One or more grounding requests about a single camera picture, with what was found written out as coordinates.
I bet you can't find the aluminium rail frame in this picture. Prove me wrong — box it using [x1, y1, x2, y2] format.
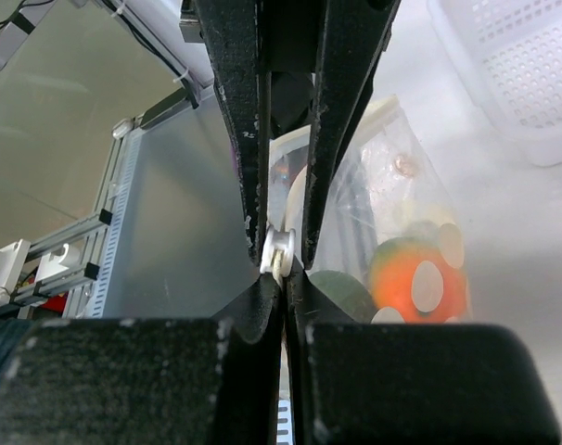
[9, 88, 209, 319]

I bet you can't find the white slotted cable duct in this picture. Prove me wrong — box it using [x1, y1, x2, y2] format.
[82, 129, 144, 318]

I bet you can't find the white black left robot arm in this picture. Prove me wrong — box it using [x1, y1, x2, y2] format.
[105, 1, 399, 268]

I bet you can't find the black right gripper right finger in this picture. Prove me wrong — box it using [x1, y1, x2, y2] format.
[285, 267, 562, 444]

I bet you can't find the green toy lime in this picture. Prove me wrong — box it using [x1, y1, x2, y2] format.
[309, 270, 377, 324]

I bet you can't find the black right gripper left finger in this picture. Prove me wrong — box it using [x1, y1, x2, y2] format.
[0, 274, 282, 444]

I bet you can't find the orange green toy mango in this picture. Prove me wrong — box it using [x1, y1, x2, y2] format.
[368, 237, 468, 324]

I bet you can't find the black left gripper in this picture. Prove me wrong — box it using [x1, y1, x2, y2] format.
[195, 1, 401, 270]

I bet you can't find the white perforated plastic basket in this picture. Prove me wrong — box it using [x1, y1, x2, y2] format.
[428, 0, 562, 167]

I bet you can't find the clear zip top bag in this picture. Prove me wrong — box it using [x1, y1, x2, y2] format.
[258, 95, 475, 325]

